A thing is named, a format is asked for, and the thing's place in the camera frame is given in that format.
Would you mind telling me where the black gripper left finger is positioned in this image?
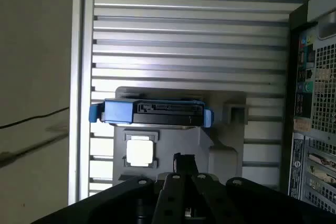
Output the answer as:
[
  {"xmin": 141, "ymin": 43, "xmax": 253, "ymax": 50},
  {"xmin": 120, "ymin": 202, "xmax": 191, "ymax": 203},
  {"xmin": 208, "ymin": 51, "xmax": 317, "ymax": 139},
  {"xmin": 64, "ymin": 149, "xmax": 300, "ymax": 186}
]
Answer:
[{"xmin": 31, "ymin": 152, "xmax": 186, "ymax": 224}]

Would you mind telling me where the grey plastic parts rack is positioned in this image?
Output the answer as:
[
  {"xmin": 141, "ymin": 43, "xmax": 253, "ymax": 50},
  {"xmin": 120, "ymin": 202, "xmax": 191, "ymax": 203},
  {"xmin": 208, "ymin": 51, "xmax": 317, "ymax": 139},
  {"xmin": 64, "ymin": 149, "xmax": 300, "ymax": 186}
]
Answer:
[{"xmin": 112, "ymin": 86, "xmax": 248, "ymax": 183}]

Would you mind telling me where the thin black floor cable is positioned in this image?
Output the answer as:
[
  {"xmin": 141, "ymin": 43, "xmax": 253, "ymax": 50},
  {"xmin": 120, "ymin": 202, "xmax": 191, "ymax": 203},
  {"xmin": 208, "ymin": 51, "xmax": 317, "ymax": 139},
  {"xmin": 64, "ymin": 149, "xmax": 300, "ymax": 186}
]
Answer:
[{"xmin": 0, "ymin": 106, "xmax": 70, "ymax": 130}]

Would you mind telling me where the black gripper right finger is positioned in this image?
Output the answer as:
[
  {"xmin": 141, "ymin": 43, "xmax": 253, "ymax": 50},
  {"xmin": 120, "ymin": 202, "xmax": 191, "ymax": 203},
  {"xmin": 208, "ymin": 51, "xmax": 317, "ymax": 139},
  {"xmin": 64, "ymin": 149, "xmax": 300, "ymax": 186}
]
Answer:
[{"xmin": 183, "ymin": 154, "xmax": 336, "ymax": 224}]

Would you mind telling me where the open black PC case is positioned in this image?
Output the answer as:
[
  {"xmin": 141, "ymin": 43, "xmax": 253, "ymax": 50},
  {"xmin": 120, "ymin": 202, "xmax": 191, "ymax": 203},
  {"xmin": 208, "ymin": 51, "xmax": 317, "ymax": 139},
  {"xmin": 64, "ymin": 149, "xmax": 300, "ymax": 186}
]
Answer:
[{"xmin": 279, "ymin": 0, "xmax": 336, "ymax": 209}]

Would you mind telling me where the hard disk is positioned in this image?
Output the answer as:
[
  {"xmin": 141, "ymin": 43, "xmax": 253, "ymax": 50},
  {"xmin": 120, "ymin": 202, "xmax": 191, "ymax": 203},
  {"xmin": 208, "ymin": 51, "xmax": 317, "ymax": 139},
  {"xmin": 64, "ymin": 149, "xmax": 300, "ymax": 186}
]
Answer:
[{"xmin": 89, "ymin": 97, "xmax": 215, "ymax": 129}]

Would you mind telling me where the silver CPU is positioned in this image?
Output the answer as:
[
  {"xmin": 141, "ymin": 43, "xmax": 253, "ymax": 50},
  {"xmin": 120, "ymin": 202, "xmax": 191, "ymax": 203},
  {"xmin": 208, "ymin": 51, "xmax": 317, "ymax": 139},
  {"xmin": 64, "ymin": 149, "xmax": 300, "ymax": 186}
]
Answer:
[{"xmin": 126, "ymin": 139, "xmax": 155, "ymax": 168}]

